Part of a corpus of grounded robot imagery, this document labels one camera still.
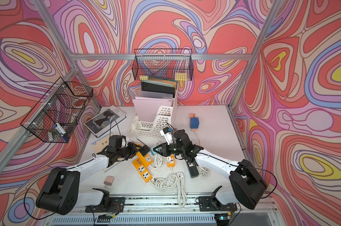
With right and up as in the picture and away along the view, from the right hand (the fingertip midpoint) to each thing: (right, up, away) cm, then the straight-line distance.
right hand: (156, 153), depth 77 cm
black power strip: (+22, -13, +7) cm, 26 cm away
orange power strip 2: (-8, -13, +6) cm, 16 cm away
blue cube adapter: (+26, +16, +27) cm, 41 cm away
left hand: (-10, 0, +11) cm, 15 cm away
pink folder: (-7, +26, +14) cm, 30 cm away
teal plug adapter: (-1, +1, -2) cm, 2 cm away
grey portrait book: (-44, +17, +28) cm, 55 cm away
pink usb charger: (-28, -17, +4) cm, 33 cm away
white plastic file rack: (-4, +12, +14) cm, 19 cm away
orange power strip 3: (+8, -7, +9) cm, 14 cm away
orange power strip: (-6, -6, +7) cm, 11 cm away
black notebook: (-2, +40, +16) cm, 44 cm away
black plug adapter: (-7, 0, +6) cm, 10 cm away
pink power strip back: (+25, +22, +34) cm, 48 cm away
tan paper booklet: (-41, +1, +20) cm, 46 cm away
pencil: (-12, +2, +22) cm, 25 cm away
